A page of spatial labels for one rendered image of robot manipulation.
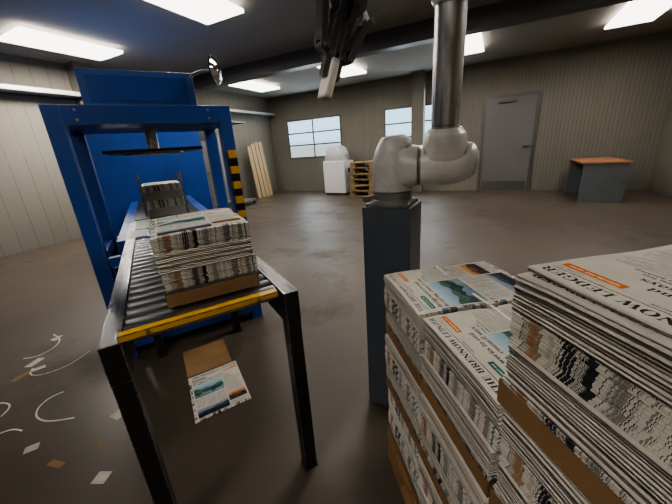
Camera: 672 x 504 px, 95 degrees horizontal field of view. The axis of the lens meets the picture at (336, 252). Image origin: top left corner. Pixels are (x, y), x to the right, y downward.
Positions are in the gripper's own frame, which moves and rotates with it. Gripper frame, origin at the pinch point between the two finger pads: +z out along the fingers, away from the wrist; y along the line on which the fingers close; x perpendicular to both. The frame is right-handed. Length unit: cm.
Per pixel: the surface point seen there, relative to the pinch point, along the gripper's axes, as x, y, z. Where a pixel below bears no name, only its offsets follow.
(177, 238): 44, -13, 43
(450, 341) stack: -22, 31, 44
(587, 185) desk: 159, 662, -122
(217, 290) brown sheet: 42, 1, 58
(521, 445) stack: -42, 22, 50
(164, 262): 43, -15, 51
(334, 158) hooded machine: 681, 454, -97
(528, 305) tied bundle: -39, 15, 29
